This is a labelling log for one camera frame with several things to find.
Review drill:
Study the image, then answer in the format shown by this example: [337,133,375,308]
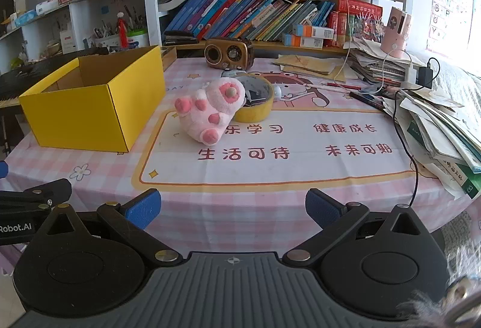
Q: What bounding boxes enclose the black charger with cable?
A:
[393,57,441,208]

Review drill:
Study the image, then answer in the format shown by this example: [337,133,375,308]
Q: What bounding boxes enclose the row of red dictionaries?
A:
[327,0,383,48]

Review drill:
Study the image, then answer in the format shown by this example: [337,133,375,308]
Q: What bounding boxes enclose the brown paper envelopes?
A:
[272,54,348,82]

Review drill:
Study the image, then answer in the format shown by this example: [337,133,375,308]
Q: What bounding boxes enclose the white side shelf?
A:
[0,0,151,62]

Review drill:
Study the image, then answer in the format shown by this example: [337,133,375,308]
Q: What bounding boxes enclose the white jar with green lid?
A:
[126,31,150,48]

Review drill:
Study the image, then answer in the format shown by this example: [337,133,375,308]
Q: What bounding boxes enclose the pile of papers and books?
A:
[346,38,481,201]

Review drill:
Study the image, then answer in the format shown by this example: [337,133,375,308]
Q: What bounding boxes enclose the row of colourful leaning books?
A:
[165,0,335,43]

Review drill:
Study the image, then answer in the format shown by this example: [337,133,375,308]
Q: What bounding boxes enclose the pink cylindrical holder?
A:
[380,7,411,58]

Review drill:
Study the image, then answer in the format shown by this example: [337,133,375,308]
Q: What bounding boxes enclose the white plug block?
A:
[404,65,418,88]

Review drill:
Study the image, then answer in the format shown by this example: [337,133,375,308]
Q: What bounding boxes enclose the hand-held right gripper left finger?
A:
[28,188,185,265]

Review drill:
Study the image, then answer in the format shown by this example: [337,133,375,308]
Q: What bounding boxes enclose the pink printed desktop mat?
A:
[0,48,478,268]

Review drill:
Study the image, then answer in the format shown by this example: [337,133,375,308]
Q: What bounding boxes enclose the white box with red label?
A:
[59,29,78,54]

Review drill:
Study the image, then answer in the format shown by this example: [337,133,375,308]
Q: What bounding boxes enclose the yellow tape roll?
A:
[235,74,274,123]

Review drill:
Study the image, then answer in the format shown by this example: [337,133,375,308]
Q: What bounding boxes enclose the cartoon figure stand display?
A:
[353,12,386,41]

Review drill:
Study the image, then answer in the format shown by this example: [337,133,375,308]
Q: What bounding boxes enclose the cup of pens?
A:
[92,22,121,51]

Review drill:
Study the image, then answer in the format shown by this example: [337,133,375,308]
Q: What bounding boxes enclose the black stapler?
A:
[164,30,198,47]

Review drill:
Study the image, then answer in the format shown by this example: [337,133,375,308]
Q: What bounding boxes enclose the black keyboard instrument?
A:
[0,46,109,109]

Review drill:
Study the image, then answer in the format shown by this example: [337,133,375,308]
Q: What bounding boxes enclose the yellow cardboard box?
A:
[19,45,167,153]

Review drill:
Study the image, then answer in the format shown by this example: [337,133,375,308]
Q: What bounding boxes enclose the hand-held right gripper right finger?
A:
[282,188,446,265]

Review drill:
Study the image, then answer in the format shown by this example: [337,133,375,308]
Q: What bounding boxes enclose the black marker pen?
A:
[349,91,386,109]

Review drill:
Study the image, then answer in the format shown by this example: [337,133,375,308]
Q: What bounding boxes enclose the brown retro radio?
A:
[205,38,253,70]

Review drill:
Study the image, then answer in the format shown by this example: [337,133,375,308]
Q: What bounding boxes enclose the black power adapter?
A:
[418,67,434,88]

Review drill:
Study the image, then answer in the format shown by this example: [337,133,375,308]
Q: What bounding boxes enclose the orange and white carton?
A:
[292,24,335,38]
[283,34,324,49]

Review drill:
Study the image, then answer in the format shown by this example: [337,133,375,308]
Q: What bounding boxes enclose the red pencil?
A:
[306,82,363,93]

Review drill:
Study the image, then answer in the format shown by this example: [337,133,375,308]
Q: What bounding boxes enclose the red tassel ornament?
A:
[117,12,128,51]

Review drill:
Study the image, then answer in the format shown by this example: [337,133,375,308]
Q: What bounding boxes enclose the pink plush toy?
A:
[175,78,247,146]

